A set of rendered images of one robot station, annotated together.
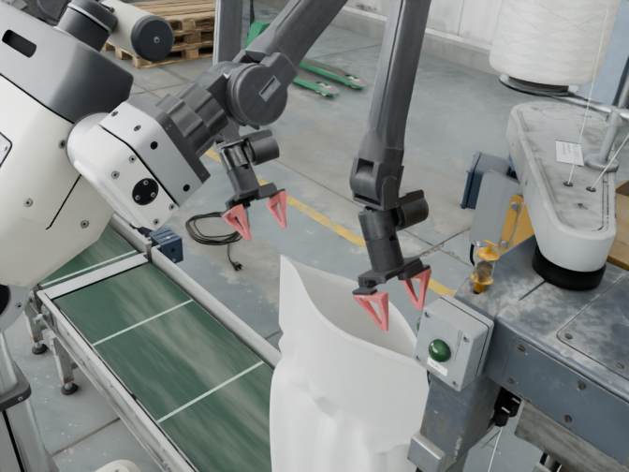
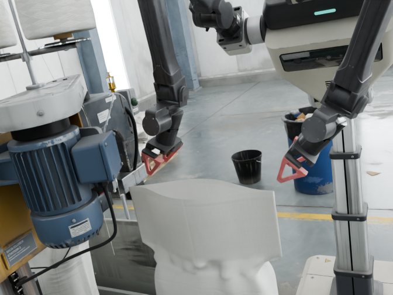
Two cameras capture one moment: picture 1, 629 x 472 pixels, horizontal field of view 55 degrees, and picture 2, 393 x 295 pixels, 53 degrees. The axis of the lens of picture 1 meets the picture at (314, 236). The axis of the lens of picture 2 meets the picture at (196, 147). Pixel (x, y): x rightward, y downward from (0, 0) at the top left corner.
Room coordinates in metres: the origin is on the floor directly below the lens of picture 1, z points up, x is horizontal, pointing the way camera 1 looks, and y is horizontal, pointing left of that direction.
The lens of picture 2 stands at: (1.95, -0.37, 1.49)
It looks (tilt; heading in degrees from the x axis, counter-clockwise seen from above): 17 degrees down; 163
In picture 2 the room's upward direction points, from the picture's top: 11 degrees counter-clockwise
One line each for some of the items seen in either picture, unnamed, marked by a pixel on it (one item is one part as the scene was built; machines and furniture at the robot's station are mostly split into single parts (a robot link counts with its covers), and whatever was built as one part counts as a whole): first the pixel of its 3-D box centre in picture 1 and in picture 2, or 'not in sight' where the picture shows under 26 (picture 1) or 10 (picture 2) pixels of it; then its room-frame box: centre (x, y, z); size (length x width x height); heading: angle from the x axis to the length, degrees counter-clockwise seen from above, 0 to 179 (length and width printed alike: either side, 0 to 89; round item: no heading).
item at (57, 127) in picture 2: not in sight; (41, 127); (1.05, -0.43, 1.35); 0.12 x 0.12 x 0.04
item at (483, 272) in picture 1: (485, 266); (111, 82); (0.63, -0.22, 1.37); 0.03 x 0.02 x 0.03; 45
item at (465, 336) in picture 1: (452, 342); (124, 102); (0.57, -0.18, 1.29); 0.08 x 0.05 x 0.09; 45
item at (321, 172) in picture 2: not in sight; (314, 150); (-0.75, 1.47, 0.32); 0.51 x 0.48 x 0.65; 135
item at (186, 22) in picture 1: (168, 16); not in sight; (6.36, 1.64, 0.36); 1.20 x 0.82 x 0.14; 131
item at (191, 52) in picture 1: (171, 43); not in sight; (6.39, 1.64, 0.07); 1.20 x 0.82 x 0.14; 133
